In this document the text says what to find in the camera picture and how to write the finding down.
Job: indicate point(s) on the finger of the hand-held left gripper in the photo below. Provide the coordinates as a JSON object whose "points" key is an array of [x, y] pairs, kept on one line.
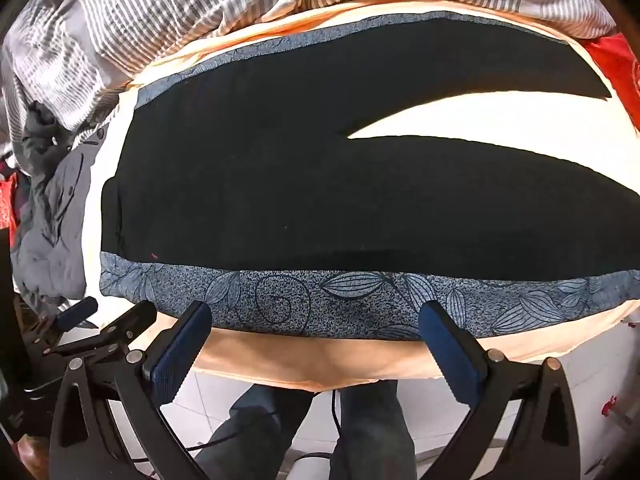
{"points": [[75, 311], [127, 317]]}

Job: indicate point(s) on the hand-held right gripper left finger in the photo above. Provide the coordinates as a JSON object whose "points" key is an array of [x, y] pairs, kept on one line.
{"points": [[177, 355]]}

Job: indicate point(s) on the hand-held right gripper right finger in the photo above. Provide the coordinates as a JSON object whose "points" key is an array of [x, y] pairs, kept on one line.
{"points": [[447, 347]]}

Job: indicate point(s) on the black pants with blue bands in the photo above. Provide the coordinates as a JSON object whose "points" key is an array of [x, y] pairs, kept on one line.
{"points": [[250, 185]]}

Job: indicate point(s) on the person's left hand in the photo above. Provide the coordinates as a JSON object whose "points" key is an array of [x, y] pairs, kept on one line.
{"points": [[32, 455]]}

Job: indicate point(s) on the grey garment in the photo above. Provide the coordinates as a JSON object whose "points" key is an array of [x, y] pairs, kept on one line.
{"points": [[55, 210]]}

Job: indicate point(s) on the person's left leg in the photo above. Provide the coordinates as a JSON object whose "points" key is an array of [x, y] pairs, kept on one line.
{"points": [[255, 435]]}

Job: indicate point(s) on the person's leg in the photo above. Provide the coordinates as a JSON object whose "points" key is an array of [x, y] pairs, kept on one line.
{"points": [[255, 435], [372, 430]]}

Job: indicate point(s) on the person's right leg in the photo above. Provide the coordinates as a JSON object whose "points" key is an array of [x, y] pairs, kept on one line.
{"points": [[372, 430]]}

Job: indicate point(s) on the peach bed sheet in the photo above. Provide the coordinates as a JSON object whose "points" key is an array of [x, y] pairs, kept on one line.
{"points": [[300, 362]]}

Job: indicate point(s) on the red fabric item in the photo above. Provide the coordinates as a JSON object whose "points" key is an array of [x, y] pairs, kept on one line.
{"points": [[6, 202]]}

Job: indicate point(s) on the grey striped duvet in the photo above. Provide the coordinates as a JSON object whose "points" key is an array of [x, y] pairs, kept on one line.
{"points": [[150, 10]]}

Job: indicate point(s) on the red cloth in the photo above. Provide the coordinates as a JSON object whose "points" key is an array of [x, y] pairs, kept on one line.
{"points": [[617, 67]]}

